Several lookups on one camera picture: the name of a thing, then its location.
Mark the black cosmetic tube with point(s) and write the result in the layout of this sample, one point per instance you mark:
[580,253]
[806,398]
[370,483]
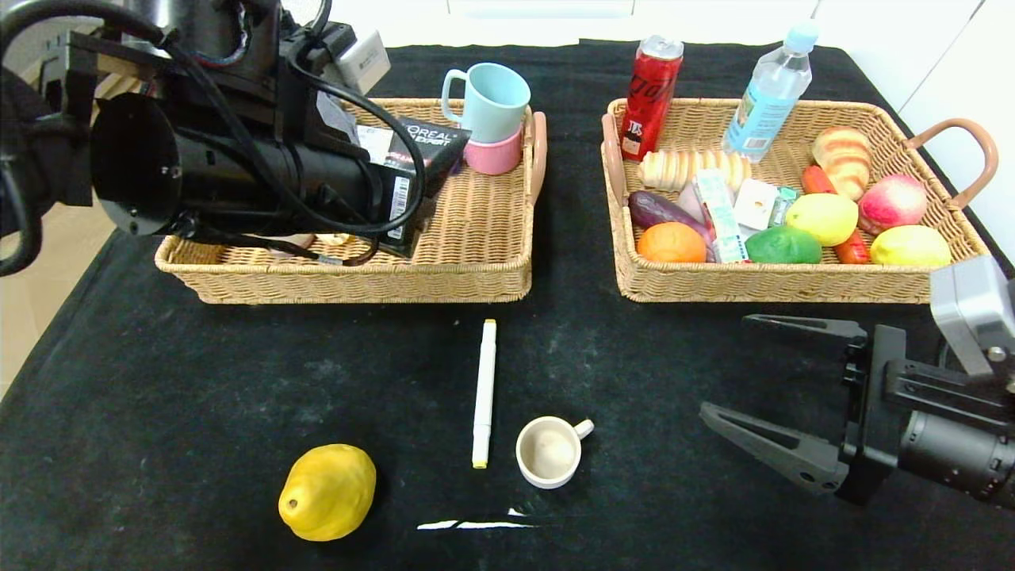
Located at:
[440,143]

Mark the yellow pear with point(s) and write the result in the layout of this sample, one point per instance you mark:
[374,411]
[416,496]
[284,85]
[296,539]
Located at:
[329,492]

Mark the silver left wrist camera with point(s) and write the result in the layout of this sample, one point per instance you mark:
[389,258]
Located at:
[363,62]

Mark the small cream cup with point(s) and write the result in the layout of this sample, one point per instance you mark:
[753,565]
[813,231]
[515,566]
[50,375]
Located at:
[549,452]

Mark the white low cabinet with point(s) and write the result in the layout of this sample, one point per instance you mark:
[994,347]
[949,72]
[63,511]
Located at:
[555,24]

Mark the small yellow toy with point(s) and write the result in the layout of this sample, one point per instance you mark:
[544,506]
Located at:
[333,238]

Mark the yellow lemon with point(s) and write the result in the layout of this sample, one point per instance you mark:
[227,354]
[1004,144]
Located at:
[825,220]
[909,247]

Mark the white plastic packet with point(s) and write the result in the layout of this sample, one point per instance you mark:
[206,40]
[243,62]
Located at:
[373,143]

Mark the green mint gum box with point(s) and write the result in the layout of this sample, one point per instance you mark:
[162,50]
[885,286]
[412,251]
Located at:
[783,206]

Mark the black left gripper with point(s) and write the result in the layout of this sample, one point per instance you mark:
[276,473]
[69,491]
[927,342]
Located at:
[399,208]

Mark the white marker pen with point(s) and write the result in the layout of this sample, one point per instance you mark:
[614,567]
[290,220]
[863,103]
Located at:
[484,396]

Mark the orange carrot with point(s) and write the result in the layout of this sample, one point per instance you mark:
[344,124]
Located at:
[815,181]

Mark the pink cup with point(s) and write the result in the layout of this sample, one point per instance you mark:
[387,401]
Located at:
[492,157]

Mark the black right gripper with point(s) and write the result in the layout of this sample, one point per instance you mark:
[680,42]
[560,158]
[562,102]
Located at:
[871,412]

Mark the red soda can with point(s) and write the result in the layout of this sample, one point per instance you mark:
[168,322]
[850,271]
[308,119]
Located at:
[650,93]

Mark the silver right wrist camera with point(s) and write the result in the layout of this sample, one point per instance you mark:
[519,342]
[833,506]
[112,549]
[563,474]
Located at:
[971,309]

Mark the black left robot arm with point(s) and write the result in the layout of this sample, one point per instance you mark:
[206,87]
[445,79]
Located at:
[222,174]

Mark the green white slim box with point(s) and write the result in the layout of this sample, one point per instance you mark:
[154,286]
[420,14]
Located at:
[721,216]

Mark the light blue mug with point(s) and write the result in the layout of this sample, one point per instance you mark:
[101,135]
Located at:
[496,101]

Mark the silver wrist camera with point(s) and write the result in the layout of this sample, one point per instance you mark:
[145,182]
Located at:
[363,62]
[971,309]

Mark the clear water bottle blue label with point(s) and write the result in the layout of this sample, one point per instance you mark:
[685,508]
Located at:
[765,101]

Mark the small white packet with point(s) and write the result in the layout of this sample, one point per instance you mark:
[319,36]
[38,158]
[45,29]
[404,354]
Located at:
[753,205]

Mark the pink peach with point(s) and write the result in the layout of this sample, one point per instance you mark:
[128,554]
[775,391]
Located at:
[892,203]

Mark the green fruit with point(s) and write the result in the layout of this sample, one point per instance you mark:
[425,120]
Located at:
[783,247]

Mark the croissant bread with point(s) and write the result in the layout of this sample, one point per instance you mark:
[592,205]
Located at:
[842,159]

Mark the purple eggplant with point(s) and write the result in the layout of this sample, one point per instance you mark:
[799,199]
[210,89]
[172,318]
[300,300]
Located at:
[658,210]

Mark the orange fruit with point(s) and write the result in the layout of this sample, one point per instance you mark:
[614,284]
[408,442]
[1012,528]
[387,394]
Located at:
[670,243]

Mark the long striped bread roll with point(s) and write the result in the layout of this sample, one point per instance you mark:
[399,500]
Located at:
[682,169]

